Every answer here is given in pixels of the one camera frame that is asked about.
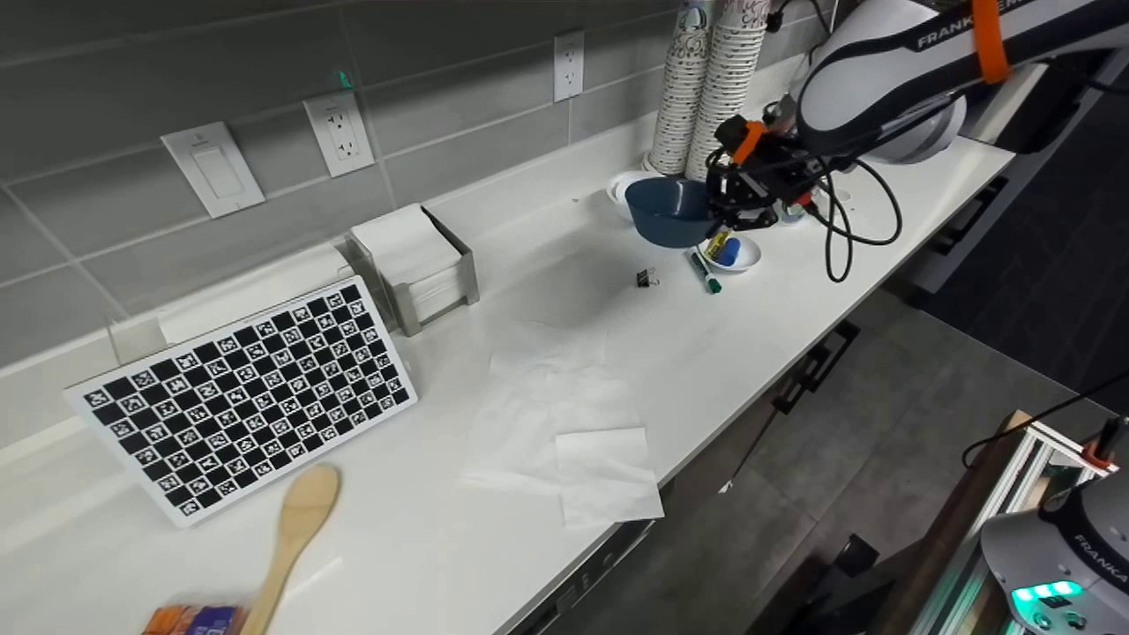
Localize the orange strap on arm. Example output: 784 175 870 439
965 0 1016 88

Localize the green marker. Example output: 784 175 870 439
684 247 723 298

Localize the white single wall outlet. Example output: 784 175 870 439
551 28 588 103

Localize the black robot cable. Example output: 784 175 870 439
806 155 911 287

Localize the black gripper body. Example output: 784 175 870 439
717 105 819 232

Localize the wooden spoon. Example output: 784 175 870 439
238 459 347 635

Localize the orange blue packet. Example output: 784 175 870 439
140 599 251 635

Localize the wooden frame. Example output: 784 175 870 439
903 406 1120 635

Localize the white double wall outlet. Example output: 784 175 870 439
300 88 378 181

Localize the thin red black cable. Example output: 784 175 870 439
959 369 1129 474

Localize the small plate with blue item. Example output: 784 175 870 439
695 230 764 279

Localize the dark blue bowl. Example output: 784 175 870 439
619 174 723 250

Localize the white paper napkin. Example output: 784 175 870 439
547 425 668 528

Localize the black white checkerboard board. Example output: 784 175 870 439
67 275 421 528

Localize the grey device with green light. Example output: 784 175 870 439
972 474 1129 635

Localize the white napkin holder box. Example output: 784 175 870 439
342 200 483 339

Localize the white light switch plate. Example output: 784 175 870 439
157 119 268 221

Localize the long black drawer handle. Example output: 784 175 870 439
504 516 658 635

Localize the tall paper cup stack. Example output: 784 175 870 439
650 0 712 181
684 0 771 181

